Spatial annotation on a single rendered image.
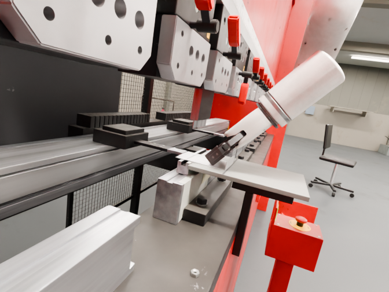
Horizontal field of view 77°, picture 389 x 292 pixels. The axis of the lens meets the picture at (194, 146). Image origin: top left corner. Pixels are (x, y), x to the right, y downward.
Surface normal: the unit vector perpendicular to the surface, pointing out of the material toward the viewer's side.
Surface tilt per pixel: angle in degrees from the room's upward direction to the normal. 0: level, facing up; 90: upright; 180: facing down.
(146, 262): 0
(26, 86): 90
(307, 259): 90
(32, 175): 90
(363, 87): 90
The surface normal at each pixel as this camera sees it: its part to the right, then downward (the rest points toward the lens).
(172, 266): 0.16, -0.97
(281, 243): -0.34, 0.14
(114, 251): 0.93, 0.22
